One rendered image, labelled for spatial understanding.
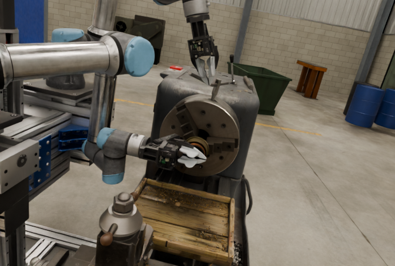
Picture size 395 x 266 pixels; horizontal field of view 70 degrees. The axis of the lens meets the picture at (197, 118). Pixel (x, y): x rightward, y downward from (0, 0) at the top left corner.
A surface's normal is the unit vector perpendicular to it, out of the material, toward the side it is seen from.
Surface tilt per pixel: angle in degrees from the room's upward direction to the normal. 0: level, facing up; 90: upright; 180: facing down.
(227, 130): 90
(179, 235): 0
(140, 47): 89
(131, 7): 90
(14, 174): 90
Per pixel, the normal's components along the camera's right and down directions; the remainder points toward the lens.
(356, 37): -0.01, 0.31
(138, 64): 0.79, 0.31
